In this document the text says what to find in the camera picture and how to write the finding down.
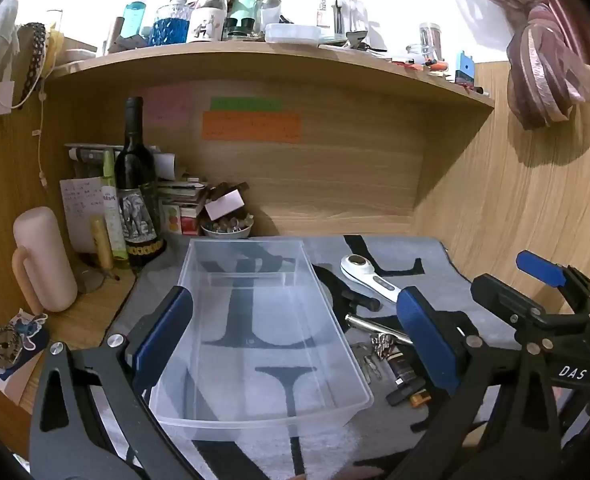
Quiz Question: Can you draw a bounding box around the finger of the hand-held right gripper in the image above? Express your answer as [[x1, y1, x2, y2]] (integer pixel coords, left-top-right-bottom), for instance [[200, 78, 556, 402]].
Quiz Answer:
[[470, 274, 560, 347], [516, 250, 590, 306]]

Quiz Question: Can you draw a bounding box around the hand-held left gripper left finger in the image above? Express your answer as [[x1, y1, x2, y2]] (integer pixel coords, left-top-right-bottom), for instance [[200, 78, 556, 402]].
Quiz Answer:
[[29, 285, 196, 480]]

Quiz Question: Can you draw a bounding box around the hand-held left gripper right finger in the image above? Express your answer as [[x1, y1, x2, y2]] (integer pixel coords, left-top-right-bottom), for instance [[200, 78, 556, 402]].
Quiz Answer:
[[390, 286, 562, 480]]

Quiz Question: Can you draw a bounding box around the silver metal rod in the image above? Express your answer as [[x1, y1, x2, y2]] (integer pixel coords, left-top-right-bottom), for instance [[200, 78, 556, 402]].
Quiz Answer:
[[345, 313, 414, 345]]

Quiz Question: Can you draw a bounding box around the white handled round tool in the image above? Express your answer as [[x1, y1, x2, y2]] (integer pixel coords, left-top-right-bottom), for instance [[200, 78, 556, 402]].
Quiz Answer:
[[340, 254, 404, 304]]

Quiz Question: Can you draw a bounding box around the clear plastic storage box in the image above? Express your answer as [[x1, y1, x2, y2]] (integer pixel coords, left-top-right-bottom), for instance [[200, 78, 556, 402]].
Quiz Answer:
[[149, 238, 374, 443]]

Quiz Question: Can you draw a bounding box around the grey mat with black letters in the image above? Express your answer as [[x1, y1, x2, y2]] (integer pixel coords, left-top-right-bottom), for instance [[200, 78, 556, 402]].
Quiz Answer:
[[105, 234, 522, 480]]

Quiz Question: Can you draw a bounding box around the black rectangular lighter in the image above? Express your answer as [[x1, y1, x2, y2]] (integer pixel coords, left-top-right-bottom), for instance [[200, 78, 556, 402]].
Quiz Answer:
[[386, 379, 428, 407]]

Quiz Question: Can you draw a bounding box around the small metal clip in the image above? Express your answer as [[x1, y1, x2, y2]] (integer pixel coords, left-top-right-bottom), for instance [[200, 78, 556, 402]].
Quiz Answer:
[[359, 343, 384, 379]]

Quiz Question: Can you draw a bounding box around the gold pen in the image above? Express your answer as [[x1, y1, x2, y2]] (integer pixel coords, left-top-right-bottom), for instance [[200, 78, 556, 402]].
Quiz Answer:
[[90, 217, 121, 282]]

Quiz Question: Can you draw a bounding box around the white bowl of small items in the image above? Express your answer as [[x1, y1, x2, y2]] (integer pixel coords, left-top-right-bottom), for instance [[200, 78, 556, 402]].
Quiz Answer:
[[200, 217, 254, 239]]

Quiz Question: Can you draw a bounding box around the stack of books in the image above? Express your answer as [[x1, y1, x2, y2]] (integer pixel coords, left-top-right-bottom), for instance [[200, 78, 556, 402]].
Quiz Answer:
[[157, 177, 209, 237]]

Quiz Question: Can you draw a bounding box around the green tube bottle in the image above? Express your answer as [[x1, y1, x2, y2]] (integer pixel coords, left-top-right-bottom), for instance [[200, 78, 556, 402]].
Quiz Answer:
[[102, 150, 128, 262]]

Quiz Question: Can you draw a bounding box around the small white box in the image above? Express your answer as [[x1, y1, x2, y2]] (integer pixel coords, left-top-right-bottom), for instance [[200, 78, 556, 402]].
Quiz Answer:
[[203, 189, 246, 221]]

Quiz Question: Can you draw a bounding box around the cartoon sticker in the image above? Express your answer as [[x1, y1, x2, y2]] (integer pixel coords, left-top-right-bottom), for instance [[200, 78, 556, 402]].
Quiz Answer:
[[9, 309, 49, 352]]

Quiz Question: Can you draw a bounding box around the white handwritten note paper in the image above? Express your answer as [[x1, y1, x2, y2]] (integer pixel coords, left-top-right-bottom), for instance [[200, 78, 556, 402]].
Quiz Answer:
[[59, 176, 107, 254]]

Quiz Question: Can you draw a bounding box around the dark wine bottle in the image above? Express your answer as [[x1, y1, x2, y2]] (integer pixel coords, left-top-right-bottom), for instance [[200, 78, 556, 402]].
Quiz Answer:
[[114, 96, 168, 269]]

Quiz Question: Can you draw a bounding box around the round metal ornament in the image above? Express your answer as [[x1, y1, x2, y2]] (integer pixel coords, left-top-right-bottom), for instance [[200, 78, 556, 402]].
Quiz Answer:
[[0, 326, 24, 367]]

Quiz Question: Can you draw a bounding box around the rolled grey paper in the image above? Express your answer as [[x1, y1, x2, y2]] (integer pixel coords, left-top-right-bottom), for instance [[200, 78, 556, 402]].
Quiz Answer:
[[65, 143, 176, 179]]

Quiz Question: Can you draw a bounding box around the pink striped curtain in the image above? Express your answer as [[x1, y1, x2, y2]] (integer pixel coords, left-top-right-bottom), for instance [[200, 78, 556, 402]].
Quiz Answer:
[[444, 0, 590, 132]]

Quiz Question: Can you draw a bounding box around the small blue box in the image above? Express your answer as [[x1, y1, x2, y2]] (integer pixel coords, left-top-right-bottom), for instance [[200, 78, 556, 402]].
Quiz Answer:
[[455, 51, 476, 84]]

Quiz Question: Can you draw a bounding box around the orange sticky note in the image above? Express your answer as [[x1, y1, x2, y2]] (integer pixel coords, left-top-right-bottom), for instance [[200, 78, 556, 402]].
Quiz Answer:
[[202, 111, 302, 142]]

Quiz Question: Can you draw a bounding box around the pink sticky note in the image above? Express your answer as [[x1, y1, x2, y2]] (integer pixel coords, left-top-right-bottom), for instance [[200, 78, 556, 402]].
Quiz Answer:
[[142, 87, 194, 128]]

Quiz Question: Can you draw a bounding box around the green sticky note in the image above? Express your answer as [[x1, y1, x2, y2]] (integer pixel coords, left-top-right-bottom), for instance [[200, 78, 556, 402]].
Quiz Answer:
[[210, 97, 284, 111]]

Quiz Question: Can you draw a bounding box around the glass jar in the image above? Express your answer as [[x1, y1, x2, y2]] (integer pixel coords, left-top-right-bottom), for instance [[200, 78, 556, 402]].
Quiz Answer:
[[419, 23, 444, 59]]

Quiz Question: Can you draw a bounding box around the white paper tag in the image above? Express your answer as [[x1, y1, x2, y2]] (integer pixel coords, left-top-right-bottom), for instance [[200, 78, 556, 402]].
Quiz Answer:
[[0, 80, 16, 117]]

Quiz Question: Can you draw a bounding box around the woven patterned band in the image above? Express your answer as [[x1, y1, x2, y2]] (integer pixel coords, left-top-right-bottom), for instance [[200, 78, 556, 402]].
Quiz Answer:
[[14, 22, 49, 109]]

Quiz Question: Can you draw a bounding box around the blue cut glass bottle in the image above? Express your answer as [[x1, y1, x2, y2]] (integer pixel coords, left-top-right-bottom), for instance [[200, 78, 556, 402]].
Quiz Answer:
[[153, 0, 192, 47]]

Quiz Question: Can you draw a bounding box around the white label glass bottle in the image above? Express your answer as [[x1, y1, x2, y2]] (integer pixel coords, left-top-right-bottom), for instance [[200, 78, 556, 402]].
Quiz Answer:
[[186, 0, 228, 44]]

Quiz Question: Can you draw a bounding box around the teal bottle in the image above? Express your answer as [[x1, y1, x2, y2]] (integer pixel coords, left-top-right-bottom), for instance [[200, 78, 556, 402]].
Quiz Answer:
[[123, 2, 148, 41]]

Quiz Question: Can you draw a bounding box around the clear flat plastic case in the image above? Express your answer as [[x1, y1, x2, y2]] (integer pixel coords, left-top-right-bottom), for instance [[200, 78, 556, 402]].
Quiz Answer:
[[264, 23, 322, 46]]

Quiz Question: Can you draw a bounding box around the pale green bottle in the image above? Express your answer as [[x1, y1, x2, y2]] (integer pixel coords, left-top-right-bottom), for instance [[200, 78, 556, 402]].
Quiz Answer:
[[234, 0, 258, 36]]

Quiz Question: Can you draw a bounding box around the pink mug with handle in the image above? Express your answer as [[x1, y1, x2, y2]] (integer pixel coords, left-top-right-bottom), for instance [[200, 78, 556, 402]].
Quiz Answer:
[[12, 206, 78, 314]]

